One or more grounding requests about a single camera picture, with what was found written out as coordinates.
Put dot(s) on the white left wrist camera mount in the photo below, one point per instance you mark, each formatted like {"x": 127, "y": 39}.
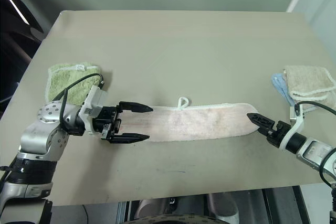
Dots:
{"x": 95, "y": 100}

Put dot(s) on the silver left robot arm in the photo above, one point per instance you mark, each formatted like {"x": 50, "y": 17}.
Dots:
{"x": 39, "y": 140}

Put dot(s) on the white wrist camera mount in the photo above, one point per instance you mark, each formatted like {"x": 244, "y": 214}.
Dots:
{"x": 95, "y": 100}
{"x": 296, "y": 115}

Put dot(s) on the folded beige towel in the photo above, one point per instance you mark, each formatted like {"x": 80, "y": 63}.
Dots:
{"x": 307, "y": 79}

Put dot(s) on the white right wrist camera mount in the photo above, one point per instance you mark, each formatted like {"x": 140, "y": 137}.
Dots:
{"x": 296, "y": 115}

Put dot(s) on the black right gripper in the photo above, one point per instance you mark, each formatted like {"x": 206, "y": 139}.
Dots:
{"x": 278, "y": 133}

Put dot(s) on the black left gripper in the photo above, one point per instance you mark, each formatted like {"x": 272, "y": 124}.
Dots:
{"x": 107, "y": 120}

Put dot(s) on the dark rounded shape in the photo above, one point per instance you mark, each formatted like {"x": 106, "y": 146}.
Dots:
{"x": 183, "y": 205}

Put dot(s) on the folded green towel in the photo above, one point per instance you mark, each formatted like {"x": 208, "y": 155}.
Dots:
{"x": 71, "y": 82}

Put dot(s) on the pink fluffy towel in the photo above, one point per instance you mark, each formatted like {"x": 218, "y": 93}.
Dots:
{"x": 197, "y": 121}

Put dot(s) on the blue cloth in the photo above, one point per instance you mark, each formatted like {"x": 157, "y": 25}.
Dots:
{"x": 282, "y": 87}

